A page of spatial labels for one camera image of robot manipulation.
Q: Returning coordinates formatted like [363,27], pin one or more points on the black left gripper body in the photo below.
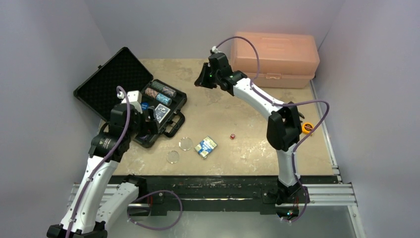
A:
[141,127]

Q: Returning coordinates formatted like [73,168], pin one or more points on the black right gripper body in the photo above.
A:
[204,76]

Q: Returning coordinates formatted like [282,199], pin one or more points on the blue patterned card deck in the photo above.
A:
[161,111]

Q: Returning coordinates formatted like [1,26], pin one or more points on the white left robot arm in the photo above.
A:
[86,216]

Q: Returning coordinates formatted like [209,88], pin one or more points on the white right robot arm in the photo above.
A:
[283,123]

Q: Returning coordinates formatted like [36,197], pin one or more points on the black poker set case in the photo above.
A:
[98,92]

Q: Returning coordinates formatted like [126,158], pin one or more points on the blue dealer button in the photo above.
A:
[144,106]

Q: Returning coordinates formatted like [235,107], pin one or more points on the blue chip stack lower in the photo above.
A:
[164,99]

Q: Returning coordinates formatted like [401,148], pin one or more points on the clear round disc lower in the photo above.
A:
[173,157]

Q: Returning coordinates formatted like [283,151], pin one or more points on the clear round disc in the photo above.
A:
[185,144]
[173,157]

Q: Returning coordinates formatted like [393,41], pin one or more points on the clear round disc upper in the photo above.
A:
[185,144]

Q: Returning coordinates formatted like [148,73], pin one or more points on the pink plastic toolbox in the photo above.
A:
[275,60]

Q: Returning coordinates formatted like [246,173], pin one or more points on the blue striped card deck box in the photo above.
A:
[205,147]

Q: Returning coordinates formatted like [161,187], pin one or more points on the yellow tape measure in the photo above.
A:
[307,128]

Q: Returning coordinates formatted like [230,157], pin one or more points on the black table edge rail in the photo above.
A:
[262,194]

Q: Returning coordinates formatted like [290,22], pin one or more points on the aluminium frame rail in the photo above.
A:
[336,194]

